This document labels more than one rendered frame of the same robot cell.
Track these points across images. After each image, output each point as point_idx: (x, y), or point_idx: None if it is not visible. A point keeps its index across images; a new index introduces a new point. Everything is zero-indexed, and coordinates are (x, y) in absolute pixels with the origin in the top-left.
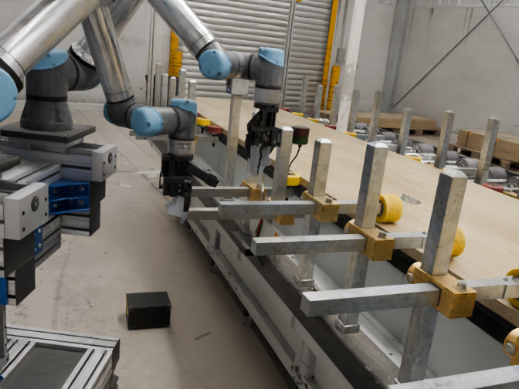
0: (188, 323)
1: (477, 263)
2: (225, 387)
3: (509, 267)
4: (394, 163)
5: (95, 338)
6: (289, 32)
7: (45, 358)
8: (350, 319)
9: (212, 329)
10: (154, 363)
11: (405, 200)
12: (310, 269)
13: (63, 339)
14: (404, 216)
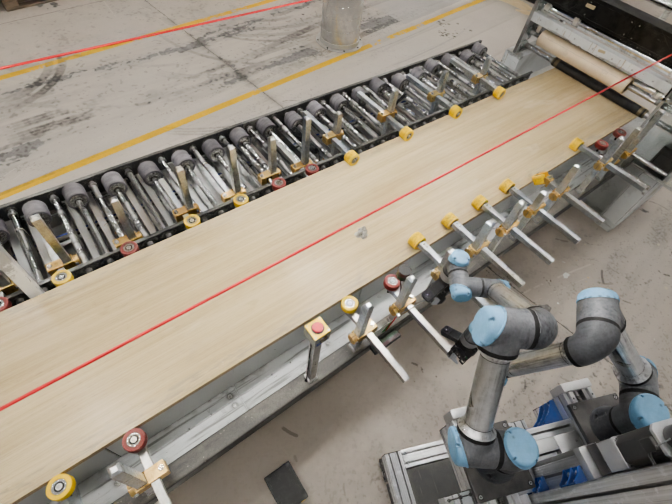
0: (275, 451)
1: (445, 214)
2: (343, 393)
3: (440, 204)
4: (236, 236)
5: (392, 471)
6: None
7: (424, 493)
8: None
9: (277, 428)
10: (339, 452)
11: (366, 233)
12: None
13: (406, 492)
14: (397, 236)
